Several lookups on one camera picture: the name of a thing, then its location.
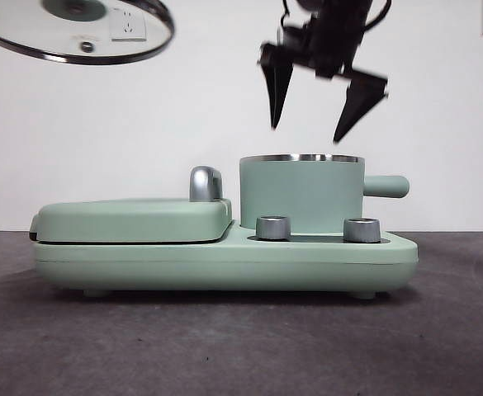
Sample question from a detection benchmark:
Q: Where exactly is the glass lid with green knob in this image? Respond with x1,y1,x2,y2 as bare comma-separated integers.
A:
0,0,176,66

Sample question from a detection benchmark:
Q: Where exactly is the silver control knob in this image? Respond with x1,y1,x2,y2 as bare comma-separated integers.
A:
255,214,291,241
343,217,381,243

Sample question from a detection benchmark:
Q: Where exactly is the green breakfast machine base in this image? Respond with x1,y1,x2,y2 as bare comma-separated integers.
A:
32,218,419,299

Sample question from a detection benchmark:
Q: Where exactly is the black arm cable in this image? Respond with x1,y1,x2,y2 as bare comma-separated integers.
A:
364,0,393,28

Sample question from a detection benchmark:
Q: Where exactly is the green pot with side handle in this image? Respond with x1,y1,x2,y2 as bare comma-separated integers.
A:
239,153,410,232

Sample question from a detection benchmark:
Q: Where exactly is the white wall socket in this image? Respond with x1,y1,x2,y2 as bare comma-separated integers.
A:
111,7,147,42

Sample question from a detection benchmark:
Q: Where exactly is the green grill cover chrome handle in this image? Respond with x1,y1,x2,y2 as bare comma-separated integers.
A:
28,165,234,244

